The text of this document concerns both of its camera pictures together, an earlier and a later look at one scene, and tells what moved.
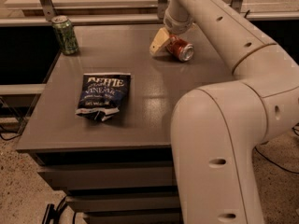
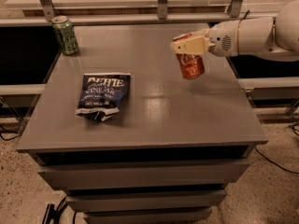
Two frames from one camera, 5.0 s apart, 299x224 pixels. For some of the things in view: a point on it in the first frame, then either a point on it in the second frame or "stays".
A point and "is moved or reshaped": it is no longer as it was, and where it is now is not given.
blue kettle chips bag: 103,94 stays
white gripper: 175,24 → 223,38
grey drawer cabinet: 103,131 stays
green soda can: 65,34 stays
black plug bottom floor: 53,214 stays
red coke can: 179,49 is moved or reshaped
